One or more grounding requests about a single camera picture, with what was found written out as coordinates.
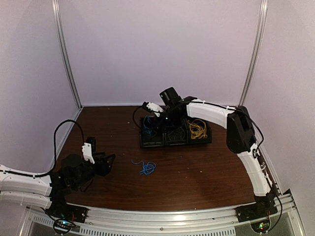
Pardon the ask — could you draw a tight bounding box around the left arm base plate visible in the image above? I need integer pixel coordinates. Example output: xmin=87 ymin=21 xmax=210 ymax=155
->
xmin=45 ymin=204 xmax=88 ymax=223

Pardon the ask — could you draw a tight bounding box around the blue cable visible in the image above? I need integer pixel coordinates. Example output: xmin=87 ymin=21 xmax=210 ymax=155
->
xmin=142 ymin=115 xmax=157 ymax=137
xmin=131 ymin=159 xmax=157 ymax=177

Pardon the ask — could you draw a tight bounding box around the black three-compartment bin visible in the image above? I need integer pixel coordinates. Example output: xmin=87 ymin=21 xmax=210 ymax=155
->
xmin=139 ymin=116 xmax=212 ymax=148

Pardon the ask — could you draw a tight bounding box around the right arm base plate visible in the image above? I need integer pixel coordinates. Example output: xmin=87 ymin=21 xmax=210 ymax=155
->
xmin=235 ymin=200 xmax=278 ymax=223

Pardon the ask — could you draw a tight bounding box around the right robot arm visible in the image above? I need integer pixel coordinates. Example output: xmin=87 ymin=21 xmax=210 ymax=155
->
xmin=145 ymin=87 xmax=277 ymax=217

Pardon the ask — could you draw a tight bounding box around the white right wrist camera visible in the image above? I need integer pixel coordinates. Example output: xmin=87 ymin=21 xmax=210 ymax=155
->
xmin=142 ymin=102 xmax=164 ymax=117

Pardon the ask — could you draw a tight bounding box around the black camera cable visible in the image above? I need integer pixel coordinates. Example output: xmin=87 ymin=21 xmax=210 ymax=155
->
xmin=132 ymin=105 xmax=148 ymax=128
xmin=34 ymin=119 xmax=86 ymax=177

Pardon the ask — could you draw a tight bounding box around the black right camera cable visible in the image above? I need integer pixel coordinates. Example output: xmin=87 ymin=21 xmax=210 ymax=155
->
xmin=132 ymin=105 xmax=148 ymax=128

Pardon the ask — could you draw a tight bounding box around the aluminium corner post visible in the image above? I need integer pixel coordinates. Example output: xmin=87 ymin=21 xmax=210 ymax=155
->
xmin=51 ymin=0 xmax=83 ymax=109
xmin=239 ymin=0 xmax=268 ymax=105

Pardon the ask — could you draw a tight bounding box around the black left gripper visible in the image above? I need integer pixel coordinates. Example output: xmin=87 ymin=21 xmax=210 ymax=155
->
xmin=72 ymin=151 xmax=115 ymax=189

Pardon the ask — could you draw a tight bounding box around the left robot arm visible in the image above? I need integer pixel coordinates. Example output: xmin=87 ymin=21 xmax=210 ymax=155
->
xmin=0 ymin=152 xmax=116 ymax=218

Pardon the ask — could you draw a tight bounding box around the aluminium front rail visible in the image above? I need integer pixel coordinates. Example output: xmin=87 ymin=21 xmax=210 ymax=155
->
xmin=17 ymin=193 xmax=306 ymax=236

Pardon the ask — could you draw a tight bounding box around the black left camera cable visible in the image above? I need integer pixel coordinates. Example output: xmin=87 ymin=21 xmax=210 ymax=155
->
xmin=34 ymin=119 xmax=86 ymax=177

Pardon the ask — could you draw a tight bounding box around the aluminium right corner post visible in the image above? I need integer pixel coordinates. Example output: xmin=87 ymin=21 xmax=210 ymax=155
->
xmin=239 ymin=0 xmax=268 ymax=105

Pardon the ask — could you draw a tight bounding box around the aluminium left corner post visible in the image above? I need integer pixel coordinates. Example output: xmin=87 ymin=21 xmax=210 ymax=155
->
xmin=51 ymin=0 xmax=83 ymax=109

